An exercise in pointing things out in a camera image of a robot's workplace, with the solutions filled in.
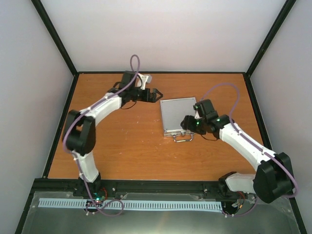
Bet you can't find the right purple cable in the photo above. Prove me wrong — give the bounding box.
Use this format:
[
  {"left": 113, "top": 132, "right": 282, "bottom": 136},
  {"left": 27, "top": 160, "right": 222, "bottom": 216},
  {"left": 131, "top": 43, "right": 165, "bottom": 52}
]
[{"left": 198, "top": 82, "right": 299, "bottom": 217}]

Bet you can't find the light blue cable duct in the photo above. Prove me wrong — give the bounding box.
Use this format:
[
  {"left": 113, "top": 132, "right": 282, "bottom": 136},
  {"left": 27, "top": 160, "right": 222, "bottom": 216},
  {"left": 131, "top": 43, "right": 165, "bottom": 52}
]
[{"left": 38, "top": 198, "right": 222, "bottom": 213}]

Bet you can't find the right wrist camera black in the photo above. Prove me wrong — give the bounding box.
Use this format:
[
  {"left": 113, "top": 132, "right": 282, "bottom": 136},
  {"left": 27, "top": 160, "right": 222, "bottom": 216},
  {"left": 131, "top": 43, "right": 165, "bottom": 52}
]
[{"left": 193, "top": 99, "right": 218, "bottom": 121}]

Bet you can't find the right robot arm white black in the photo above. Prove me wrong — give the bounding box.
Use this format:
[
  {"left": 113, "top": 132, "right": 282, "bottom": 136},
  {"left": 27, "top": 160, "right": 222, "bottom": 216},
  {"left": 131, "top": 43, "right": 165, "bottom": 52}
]
[{"left": 181, "top": 115, "right": 297, "bottom": 203}]

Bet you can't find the green led circuit board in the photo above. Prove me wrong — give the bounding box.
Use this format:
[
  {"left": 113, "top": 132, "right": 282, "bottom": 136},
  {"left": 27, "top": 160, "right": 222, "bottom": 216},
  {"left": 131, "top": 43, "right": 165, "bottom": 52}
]
[{"left": 93, "top": 188, "right": 108, "bottom": 203}]

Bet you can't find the black table edge frame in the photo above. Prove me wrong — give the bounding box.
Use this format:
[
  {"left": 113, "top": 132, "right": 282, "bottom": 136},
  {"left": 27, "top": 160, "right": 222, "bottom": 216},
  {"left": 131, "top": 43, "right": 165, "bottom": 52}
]
[{"left": 43, "top": 72, "right": 271, "bottom": 181}]

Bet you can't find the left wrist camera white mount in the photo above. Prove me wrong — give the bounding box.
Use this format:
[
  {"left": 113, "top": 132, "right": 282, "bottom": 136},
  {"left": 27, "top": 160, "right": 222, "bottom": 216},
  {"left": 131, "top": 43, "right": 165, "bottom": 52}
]
[{"left": 135, "top": 73, "right": 152, "bottom": 90}]

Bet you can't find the aluminium poker case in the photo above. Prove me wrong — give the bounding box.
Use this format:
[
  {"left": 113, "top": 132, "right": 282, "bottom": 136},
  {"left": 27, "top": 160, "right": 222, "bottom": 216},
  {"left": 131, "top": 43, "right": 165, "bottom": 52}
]
[{"left": 160, "top": 97, "right": 196, "bottom": 143}]

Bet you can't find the black frame post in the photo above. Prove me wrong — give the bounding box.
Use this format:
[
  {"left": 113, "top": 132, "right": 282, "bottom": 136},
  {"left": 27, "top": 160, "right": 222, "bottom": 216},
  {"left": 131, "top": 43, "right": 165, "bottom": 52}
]
[
  {"left": 245, "top": 0, "right": 296, "bottom": 80},
  {"left": 31, "top": 0, "right": 78, "bottom": 76}
]

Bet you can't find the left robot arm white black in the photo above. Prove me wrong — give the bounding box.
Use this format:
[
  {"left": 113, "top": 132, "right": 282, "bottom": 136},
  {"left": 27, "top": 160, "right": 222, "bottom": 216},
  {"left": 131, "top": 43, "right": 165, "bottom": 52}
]
[{"left": 62, "top": 71, "right": 163, "bottom": 196}]

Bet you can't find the left black frame post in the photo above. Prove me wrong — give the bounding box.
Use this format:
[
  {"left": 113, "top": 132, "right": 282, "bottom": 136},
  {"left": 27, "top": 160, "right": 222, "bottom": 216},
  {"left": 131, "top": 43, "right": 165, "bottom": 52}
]
[{"left": 31, "top": 0, "right": 78, "bottom": 76}]

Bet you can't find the right black frame post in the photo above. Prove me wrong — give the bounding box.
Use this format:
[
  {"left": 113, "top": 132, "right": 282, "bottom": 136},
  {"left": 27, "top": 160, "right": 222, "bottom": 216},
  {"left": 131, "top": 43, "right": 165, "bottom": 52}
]
[{"left": 245, "top": 0, "right": 296, "bottom": 80}]

